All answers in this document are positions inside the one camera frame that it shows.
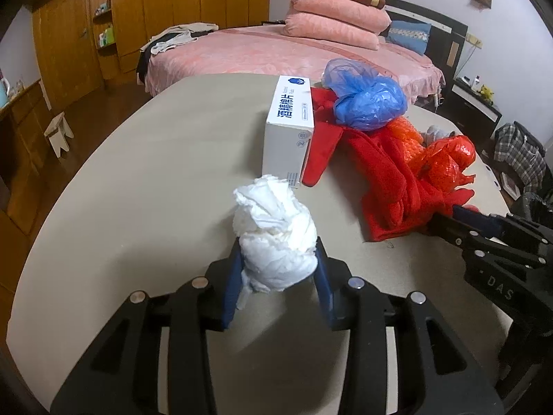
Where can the small white stool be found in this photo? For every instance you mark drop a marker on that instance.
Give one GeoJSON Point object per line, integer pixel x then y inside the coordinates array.
{"type": "Point", "coordinates": [58, 132]}

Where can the black garment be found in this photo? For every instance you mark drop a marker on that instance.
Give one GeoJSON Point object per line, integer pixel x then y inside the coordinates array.
{"type": "Point", "coordinates": [143, 62]}

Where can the yellow toy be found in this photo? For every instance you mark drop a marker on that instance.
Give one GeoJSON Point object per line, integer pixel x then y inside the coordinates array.
{"type": "Point", "coordinates": [487, 94]}

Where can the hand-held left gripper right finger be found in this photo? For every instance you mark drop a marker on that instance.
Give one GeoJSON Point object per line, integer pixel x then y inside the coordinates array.
{"type": "Point", "coordinates": [324, 287]}

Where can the wall outlet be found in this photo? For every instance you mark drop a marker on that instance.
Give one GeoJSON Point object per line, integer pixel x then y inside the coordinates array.
{"type": "Point", "coordinates": [474, 40]}

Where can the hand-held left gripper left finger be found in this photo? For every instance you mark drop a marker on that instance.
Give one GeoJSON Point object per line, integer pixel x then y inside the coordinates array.
{"type": "Point", "coordinates": [233, 287]}

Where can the blue plastic bag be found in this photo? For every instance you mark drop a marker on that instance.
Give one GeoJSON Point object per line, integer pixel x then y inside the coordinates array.
{"type": "Point", "coordinates": [367, 101]}

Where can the red plastic bag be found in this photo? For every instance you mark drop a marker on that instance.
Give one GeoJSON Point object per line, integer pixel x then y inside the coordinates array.
{"type": "Point", "coordinates": [445, 160]}

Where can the white cardboard box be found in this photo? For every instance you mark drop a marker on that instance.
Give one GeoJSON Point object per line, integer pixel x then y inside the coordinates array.
{"type": "Point", "coordinates": [288, 138]}

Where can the red cloth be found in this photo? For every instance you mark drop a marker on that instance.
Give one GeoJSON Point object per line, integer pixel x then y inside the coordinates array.
{"type": "Point", "coordinates": [389, 186]}

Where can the pile of light clothes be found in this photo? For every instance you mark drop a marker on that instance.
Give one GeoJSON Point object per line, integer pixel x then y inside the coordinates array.
{"type": "Point", "coordinates": [181, 34]}

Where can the green bottle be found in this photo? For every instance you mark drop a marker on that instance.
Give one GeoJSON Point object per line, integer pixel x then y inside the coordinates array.
{"type": "Point", "coordinates": [106, 36]}

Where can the dark nightstand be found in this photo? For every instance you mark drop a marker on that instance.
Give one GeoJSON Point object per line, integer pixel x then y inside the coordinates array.
{"type": "Point", "coordinates": [473, 110]}

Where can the wooden sideboard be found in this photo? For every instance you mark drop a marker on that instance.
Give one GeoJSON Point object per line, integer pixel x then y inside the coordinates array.
{"type": "Point", "coordinates": [21, 147]}

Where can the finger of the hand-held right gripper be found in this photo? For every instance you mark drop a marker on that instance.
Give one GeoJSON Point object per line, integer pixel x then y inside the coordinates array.
{"type": "Point", "coordinates": [445, 227]}
{"type": "Point", "coordinates": [479, 220]}

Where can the light blue kettle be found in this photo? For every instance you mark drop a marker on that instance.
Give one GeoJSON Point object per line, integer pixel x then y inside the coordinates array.
{"type": "Point", "coordinates": [3, 90]}

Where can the black trash bag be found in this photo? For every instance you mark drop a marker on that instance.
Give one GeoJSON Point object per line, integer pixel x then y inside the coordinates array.
{"type": "Point", "coordinates": [535, 205]}

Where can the white bottle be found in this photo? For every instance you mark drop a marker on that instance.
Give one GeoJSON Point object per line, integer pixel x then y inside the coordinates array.
{"type": "Point", "coordinates": [478, 83]}

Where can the bed with pink cover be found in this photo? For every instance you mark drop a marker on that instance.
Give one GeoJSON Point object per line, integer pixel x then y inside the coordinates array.
{"type": "Point", "coordinates": [281, 54]}

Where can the dark headboard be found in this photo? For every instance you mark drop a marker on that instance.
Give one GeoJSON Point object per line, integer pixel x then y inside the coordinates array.
{"type": "Point", "coordinates": [449, 39]}

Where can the wooden wardrobe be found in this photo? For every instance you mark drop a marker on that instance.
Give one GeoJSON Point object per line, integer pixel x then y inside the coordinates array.
{"type": "Point", "coordinates": [151, 4]}

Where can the blue pillow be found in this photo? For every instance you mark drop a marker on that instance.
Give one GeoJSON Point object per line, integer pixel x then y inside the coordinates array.
{"type": "Point", "coordinates": [408, 34]}

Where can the white picture frame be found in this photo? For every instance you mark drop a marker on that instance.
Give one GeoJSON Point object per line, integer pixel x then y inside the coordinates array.
{"type": "Point", "coordinates": [511, 186]}

